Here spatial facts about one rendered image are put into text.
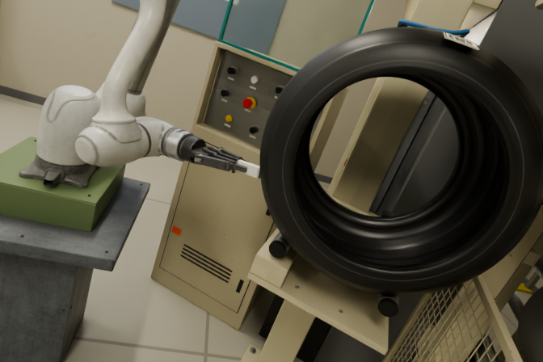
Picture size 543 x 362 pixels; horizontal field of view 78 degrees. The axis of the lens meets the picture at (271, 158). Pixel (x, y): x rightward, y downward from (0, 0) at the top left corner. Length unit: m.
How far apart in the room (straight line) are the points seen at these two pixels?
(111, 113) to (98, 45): 2.93
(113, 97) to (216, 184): 0.78
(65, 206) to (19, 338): 0.58
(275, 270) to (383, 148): 0.50
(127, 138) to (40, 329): 0.83
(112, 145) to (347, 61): 0.57
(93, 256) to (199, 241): 0.73
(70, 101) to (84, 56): 2.77
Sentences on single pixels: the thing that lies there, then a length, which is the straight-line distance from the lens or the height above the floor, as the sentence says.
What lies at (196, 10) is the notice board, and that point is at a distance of 3.61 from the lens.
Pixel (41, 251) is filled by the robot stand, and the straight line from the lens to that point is 1.13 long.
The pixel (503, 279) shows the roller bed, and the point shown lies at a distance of 1.19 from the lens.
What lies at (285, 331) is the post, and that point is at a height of 0.36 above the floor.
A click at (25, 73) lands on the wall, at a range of 4.15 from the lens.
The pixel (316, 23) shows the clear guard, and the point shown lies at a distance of 1.39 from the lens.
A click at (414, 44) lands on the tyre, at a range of 0.69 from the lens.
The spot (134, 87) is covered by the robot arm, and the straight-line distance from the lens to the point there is 1.26.
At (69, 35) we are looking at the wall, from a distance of 3.92.
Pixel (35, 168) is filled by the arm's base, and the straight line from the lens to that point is 1.23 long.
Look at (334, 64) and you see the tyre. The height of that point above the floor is 1.35.
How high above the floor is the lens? 1.35
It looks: 18 degrees down
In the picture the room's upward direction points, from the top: 20 degrees clockwise
